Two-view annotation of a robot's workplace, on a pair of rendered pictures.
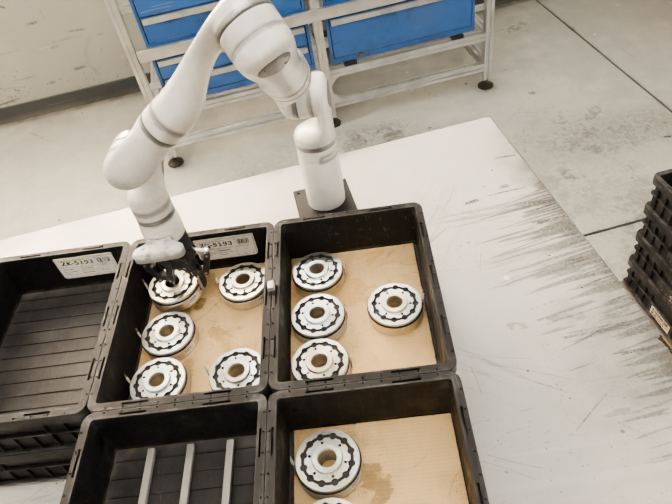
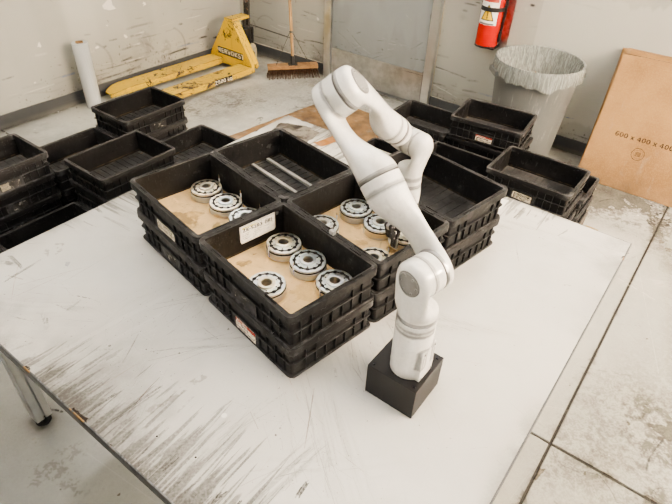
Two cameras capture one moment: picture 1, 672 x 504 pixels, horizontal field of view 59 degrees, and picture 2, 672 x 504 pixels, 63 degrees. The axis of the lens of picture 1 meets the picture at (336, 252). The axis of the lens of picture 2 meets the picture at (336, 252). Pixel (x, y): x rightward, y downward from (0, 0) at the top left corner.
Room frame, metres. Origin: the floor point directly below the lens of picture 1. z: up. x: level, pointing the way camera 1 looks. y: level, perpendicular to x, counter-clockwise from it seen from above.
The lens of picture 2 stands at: (1.54, -0.79, 1.82)
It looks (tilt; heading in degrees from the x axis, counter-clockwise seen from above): 38 degrees down; 130
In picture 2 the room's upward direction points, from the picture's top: 3 degrees clockwise
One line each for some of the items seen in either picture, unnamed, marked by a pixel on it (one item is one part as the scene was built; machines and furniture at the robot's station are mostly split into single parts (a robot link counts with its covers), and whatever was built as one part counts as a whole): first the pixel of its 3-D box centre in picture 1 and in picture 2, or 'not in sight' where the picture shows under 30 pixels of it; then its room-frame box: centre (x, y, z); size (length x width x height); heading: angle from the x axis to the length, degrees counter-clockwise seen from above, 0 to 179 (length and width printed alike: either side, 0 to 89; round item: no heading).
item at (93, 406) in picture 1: (192, 309); (366, 215); (0.74, 0.28, 0.92); 0.40 x 0.30 x 0.02; 175
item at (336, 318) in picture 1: (317, 315); (308, 261); (0.72, 0.06, 0.86); 0.10 x 0.10 x 0.01
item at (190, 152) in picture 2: not in sight; (195, 173); (-0.70, 0.64, 0.31); 0.40 x 0.30 x 0.34; 95
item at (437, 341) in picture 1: (357, 306); (286, 270); (0.71, -0.02, 0.87); 0.40 x 0.30 x 0.11; 175
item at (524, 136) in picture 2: not in sight; (485, 152); (0.34, 1.89, 0.37); 0.42 x 0.34 x 0.46; 5
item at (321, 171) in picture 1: (321, 170); (412, 340); (1.12, 0.00, 0.89); 0.09 x 0.09 x 0.17; 4
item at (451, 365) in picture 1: (354, 288); (286, 256); (0.71, -0.02, 0.92); 0.40 x 0.30 x 0.02; 175
